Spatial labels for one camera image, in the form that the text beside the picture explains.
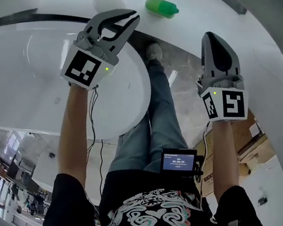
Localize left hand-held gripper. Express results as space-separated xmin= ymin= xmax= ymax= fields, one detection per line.
xmin=53 ymin=6 xmax=149 ymax=95

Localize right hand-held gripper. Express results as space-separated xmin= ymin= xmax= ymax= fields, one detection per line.
xmin=190 ymin=27 xmax=252 ymax=126

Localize green plastic bottle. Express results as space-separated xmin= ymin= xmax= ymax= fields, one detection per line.
xmin=144 ymin=0 xmax=180 ymax=22

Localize person's left forearm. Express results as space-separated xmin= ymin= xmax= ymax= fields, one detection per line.
xmin=47 ymin=82 xmax=109 ymax=196

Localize person's right forearm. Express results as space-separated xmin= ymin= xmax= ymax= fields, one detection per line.
xmin=202 ymin=120 xmax=243 ymax=202

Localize white bath pouf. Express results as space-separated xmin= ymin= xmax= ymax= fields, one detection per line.
xmin=93 ymin=0 xmax=125 ymax=15

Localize person's grey shoe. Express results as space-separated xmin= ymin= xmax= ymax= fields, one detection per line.
xmin=145 ymin=42 xmax=164 ymax=63

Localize person's blue jeans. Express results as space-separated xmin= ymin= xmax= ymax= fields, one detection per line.
xmin=95 ymin=56 xmax=192 ymax=177

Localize white bathtub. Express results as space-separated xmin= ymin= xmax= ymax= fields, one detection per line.
xmin=0 ymin=6 xmax=157 ymax=154

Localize small black screen device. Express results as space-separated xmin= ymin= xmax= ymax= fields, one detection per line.
xmin=159 ymin=144 xmax=201 ymax=179

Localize labelled cardboard box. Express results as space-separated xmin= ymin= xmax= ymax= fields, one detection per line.
xmin=191 ymin=118 xmax=281 ymax=198

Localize white low cabinet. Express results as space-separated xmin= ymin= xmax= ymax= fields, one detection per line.
xmin=28 ymin=146 xmax=70 ymax=194

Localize person in black t-shirt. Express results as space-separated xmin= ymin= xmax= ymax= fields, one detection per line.
xmin=32 ymin=148 xmax=266 ymax=226

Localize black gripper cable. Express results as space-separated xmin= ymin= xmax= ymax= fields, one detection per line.
xmin=77 ymin=84 xmax=114 ymax=202

